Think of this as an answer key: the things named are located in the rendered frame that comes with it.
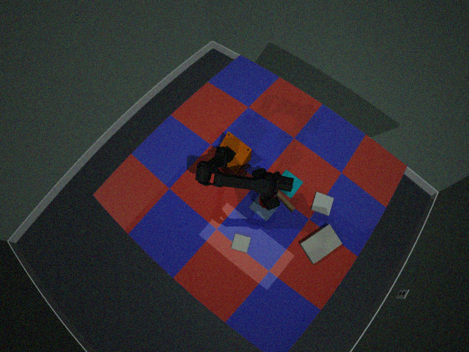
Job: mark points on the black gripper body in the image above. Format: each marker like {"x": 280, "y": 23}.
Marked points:
{"x": 271, "y": 202}

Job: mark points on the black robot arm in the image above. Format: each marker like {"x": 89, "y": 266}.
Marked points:
{"x": 265, "y": 183}

